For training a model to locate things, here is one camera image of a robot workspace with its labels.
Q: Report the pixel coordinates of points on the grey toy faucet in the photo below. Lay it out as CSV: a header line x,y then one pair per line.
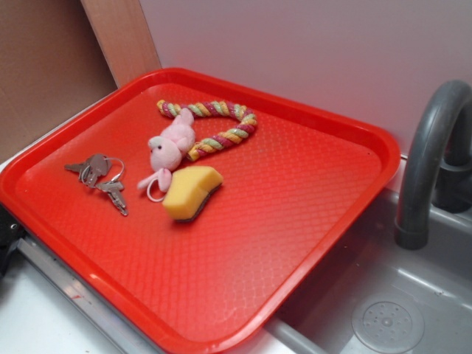
x,y
438,168

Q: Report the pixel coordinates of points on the yellow sponge with scourer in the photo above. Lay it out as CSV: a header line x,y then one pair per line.
x,y
189,189

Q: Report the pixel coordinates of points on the grey plastic sink basin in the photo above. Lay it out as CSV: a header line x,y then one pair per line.
x,y
368,295

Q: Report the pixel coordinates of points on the multicolour twisted rope toy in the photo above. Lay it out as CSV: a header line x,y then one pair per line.
x,y
247,123

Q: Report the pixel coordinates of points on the silver keys on ring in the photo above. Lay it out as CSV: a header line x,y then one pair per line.
x,y
91,173

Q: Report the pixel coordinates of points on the pink plush bunny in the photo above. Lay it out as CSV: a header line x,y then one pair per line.
x,y
167,151

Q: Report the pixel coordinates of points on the wooden board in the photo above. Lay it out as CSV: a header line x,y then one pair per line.
x,y
124,38

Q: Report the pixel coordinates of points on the red plastic tray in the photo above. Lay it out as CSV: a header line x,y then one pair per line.
x,y
289,192

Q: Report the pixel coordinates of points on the brown cardboard panel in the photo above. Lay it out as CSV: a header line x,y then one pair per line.
x,y
52,67

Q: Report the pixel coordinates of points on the black object at left edge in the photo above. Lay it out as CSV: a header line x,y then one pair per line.
x,y
10,233

